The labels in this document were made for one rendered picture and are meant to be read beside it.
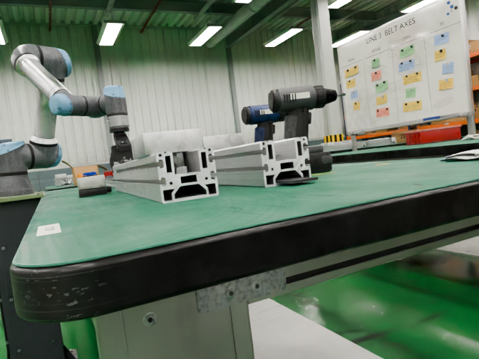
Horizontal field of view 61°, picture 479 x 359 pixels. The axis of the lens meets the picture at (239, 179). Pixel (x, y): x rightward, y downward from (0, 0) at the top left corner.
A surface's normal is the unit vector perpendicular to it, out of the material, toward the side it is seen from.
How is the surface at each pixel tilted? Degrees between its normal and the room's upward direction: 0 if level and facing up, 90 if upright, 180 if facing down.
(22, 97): 90
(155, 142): 90
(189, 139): 90
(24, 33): 90
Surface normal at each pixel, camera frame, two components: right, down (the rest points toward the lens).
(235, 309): 0.43, 0.00
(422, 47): -0.90, 0.13
